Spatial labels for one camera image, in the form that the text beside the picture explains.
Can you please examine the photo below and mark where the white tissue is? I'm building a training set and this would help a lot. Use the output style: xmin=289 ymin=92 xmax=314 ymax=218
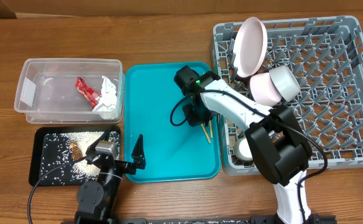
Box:
xmin=92 ymin=76 xmax=117 ymax=119

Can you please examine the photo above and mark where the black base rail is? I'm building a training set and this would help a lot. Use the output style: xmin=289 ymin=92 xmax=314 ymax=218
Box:
xmin=116 ymin=214 xmax=338 ymax=224

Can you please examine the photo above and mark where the brown food piece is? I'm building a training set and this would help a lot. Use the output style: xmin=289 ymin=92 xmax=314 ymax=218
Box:
xmin=69 ymin=140 xmax=83 ymax=161

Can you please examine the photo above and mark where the white cup in rack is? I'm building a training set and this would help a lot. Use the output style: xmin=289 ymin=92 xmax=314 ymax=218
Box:
xmin=234 ymin=137 xmax=253 ymax=161

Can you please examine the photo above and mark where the large white pink plate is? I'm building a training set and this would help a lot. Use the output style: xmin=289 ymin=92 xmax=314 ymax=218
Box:
xmin=233 ymin=17 xmax=267 ymax=78

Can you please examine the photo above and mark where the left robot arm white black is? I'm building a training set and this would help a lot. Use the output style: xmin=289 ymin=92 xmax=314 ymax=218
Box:
xmin=73 ymin=132 xmax=146 ymax=223

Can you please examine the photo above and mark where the black tray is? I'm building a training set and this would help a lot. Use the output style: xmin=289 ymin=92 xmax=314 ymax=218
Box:
xmin=29 ymin=125 xmax=121 ymax=186

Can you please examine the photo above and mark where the teal plastic tray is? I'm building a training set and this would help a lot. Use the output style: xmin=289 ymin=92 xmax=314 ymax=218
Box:
xmin=124 ymin=62 xmax=221 ymax=183

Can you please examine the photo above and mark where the wooden chopstick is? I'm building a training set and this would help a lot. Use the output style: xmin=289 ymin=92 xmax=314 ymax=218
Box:
xmin=201 ymin=124 xmax=211 ymax=144
xmin=209 ymin=120 xmax=213 ymax=139

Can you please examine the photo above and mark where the grey bowl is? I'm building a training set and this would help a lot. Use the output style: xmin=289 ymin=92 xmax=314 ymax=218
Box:
xmin=269 ymin=65 xmax=301 ymax=101

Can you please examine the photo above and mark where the pink bowl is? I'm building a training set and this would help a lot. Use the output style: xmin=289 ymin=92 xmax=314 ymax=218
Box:
xmin=249 ymin=73 xmax=282 ymax=107

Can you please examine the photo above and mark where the clear plastic bin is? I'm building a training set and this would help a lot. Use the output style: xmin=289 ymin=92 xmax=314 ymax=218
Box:
xmin=14 ymin=58 xmax=125 ymax=124

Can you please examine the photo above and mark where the red snack wrapper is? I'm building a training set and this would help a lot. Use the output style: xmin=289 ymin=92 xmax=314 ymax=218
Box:
xmin=75 ymin=77 xmax=101 ymax=110

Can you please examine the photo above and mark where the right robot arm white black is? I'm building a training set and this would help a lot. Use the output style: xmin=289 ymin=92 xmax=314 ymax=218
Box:
xmin=174 ymin=65 xmax=313 ymax=223

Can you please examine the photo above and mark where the white rice pile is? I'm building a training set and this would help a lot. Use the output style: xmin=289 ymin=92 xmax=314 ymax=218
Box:
xmin=39 ymin=131 xmax=103 ymax=186

